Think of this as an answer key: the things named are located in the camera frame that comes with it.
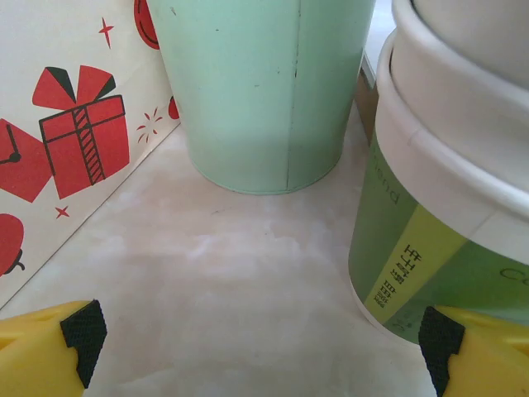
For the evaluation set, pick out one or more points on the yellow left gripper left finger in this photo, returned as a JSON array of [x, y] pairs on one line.
[[37, 355]]

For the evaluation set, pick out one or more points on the paper gift bag red prints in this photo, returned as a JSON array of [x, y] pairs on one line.
[[62, 62]]

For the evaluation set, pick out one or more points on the mint green holder cup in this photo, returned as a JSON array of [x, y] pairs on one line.
[[248, 103]]

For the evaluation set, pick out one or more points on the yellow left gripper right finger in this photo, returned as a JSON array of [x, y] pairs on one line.
[[487, 355]]

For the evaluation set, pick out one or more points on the stack of green paper cups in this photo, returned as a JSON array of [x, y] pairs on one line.
[[446, 157]]

